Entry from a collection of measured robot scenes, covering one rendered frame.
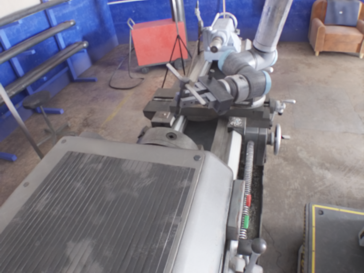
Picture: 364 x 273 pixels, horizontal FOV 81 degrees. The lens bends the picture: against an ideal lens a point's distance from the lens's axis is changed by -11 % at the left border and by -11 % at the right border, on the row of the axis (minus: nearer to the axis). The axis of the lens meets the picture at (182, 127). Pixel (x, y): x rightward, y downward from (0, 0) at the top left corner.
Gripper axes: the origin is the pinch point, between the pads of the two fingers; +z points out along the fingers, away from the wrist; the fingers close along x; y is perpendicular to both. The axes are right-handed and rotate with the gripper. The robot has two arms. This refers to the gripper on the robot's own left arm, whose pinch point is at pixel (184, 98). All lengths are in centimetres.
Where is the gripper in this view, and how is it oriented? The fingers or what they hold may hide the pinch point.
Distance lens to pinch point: 70.7
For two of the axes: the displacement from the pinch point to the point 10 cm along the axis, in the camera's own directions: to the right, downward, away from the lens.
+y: 1.6, -7.1, -6.9
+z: -8.7, 2.4, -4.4
